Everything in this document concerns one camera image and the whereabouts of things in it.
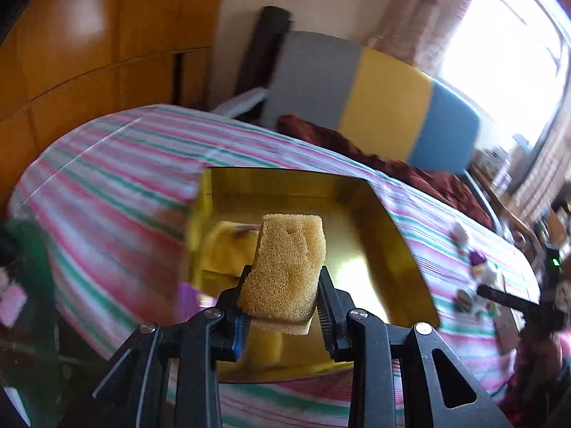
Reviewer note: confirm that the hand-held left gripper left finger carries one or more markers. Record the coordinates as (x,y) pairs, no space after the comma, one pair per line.
(238,336)

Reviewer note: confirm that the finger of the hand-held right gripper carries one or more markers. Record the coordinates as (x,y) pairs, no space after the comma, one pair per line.
(508,299)

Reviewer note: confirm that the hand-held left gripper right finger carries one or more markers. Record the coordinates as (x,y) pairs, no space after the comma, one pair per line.
(328,321)

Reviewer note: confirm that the yellow sponge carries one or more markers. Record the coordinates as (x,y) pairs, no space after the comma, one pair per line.
(281,267)

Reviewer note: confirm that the gold-lined maroon gift box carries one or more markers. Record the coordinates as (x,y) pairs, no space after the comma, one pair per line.
(357,249)

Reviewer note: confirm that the person's red clothing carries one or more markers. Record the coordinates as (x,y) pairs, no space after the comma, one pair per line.
(539,379)

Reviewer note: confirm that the yellow cloth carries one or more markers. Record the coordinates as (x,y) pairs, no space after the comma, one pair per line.
(227,249)

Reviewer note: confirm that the wooden desk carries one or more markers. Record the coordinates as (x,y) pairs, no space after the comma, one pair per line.
(499,200)

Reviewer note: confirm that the dark red blanket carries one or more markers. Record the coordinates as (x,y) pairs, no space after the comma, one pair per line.
(401,169)

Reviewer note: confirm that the striped bed sheet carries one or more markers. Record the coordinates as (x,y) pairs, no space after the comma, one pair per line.
(120,187)

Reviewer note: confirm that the green glass table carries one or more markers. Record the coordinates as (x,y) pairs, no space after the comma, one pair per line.
(35,343)

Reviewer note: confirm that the grey yellow blue headboard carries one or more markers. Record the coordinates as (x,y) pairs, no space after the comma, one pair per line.
(383,98)

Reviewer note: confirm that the pink fluffy item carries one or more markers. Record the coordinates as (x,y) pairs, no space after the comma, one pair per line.
(11,303)

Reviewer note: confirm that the window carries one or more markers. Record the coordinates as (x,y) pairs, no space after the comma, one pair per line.
(504,53)

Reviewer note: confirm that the dark brown board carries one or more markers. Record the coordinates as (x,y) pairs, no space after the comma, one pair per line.
(263,49)

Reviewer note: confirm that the pink patterned curtain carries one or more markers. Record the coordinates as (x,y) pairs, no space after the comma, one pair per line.
(424,13)

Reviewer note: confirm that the wooden wardrobe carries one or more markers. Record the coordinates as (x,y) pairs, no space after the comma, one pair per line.
(89,53)

